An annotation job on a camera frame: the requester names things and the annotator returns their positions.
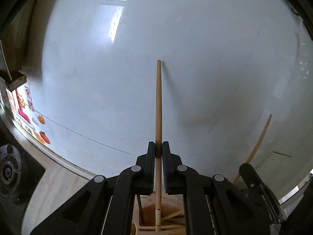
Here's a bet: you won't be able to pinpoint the cream cylindrical utensil holder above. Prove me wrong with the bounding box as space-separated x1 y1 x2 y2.
130 194 186 234

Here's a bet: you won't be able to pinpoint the range hood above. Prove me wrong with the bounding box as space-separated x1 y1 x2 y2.
1 0 37 91

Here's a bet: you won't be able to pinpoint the colourful wall stickers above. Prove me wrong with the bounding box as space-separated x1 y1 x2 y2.
6 84 51 145

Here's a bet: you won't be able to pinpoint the black gas stove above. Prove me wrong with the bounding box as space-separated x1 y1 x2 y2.
1 130 45 230

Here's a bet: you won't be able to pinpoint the wooden chopstick green tip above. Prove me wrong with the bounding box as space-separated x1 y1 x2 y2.
231 111 273 184

